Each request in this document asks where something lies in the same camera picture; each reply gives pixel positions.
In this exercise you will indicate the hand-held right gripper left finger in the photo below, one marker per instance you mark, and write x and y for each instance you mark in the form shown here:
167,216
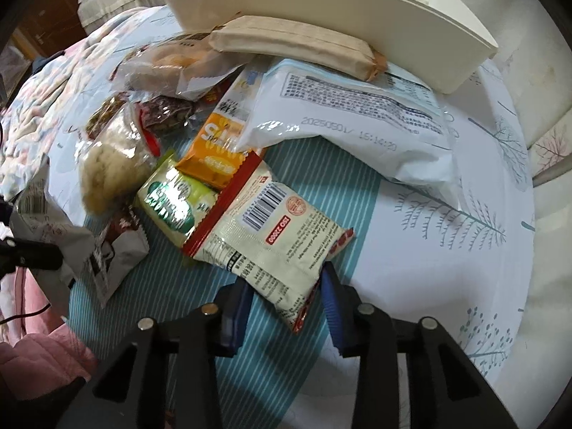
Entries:
233,321

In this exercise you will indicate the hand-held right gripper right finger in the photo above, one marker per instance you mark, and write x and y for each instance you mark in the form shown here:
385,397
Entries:
335,317

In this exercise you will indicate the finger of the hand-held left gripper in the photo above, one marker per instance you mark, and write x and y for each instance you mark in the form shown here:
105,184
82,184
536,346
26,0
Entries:
31,255

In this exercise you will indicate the white red-edged snack packet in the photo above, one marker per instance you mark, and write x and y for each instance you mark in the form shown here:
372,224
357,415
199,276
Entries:
268,241

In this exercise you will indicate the clear puffed rice packet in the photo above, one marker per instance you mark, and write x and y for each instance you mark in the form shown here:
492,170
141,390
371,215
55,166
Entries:
111,165

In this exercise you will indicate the green snack packet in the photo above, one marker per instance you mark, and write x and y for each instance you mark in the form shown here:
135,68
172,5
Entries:
172,196

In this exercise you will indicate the orange cracker packet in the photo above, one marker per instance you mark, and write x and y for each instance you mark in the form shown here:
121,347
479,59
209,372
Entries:
214,147

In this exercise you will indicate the large white snack bag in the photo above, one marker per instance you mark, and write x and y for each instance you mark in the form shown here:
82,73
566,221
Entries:
357,116

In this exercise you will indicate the clear bread bun bag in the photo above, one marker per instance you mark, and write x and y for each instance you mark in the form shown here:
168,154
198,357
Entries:
178,62

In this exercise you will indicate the kraft paper snack packet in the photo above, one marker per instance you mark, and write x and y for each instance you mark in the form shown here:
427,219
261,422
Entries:
290,40

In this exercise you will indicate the white plastic bin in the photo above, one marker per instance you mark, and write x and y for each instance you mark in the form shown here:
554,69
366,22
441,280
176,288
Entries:
313,13

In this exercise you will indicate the grey white foil packet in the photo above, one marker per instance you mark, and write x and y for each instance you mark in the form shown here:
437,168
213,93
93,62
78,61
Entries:
44,223

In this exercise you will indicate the brown white small packet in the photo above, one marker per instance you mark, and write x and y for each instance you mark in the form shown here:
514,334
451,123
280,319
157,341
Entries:
120,250

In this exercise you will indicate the pink quilt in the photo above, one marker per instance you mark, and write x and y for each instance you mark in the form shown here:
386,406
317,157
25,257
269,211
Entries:
35,357

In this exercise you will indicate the floral blanket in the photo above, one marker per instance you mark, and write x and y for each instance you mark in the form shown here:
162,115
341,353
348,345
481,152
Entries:
53,98

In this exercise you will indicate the clear nut packet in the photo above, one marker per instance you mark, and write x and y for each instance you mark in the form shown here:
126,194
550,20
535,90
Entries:
105,114

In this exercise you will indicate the dark red date packet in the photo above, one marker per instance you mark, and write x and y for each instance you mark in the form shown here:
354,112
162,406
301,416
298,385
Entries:
165,114

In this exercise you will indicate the wooden door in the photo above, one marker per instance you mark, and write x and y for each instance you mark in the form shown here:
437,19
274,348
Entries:
49,9

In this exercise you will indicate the white flower print curtain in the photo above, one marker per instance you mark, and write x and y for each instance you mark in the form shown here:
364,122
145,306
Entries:
527,53

